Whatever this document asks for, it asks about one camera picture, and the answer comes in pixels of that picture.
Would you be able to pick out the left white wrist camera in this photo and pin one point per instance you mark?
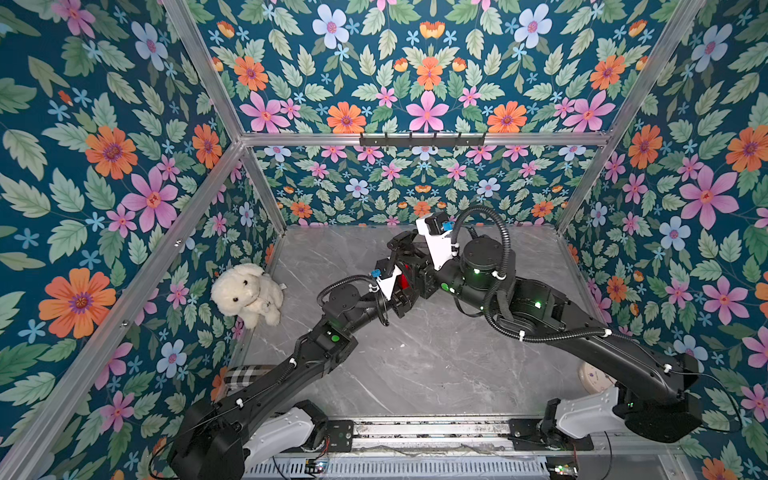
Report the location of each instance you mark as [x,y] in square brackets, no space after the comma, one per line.
[386,273]

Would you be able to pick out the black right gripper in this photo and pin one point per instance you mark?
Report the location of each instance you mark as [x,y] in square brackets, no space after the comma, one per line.
[414,253]

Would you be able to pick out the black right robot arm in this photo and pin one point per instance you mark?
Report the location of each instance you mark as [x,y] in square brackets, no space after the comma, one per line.
[471,258]

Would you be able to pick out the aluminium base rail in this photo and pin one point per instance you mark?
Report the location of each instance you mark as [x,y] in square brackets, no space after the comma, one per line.
[432,435]

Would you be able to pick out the white plush teddy bear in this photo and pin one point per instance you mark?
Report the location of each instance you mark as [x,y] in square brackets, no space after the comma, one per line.
[248,292]

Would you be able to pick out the round beige wall clock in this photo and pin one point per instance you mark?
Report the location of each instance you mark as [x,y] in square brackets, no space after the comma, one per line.
[594,380]

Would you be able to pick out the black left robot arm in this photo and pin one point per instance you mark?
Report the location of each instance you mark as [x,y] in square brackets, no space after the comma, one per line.
[347,306]

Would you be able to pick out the plaid fabric cloth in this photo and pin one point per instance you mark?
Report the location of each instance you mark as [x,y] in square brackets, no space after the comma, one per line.
[240,377]

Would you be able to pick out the black hook rail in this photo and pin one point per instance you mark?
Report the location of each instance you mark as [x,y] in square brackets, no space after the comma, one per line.
[411,139]

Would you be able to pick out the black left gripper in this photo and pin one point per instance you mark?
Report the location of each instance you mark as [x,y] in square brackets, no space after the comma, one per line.
[398,301]

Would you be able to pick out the aluminium frame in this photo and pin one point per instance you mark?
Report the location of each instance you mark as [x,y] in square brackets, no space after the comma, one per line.
[111,239]

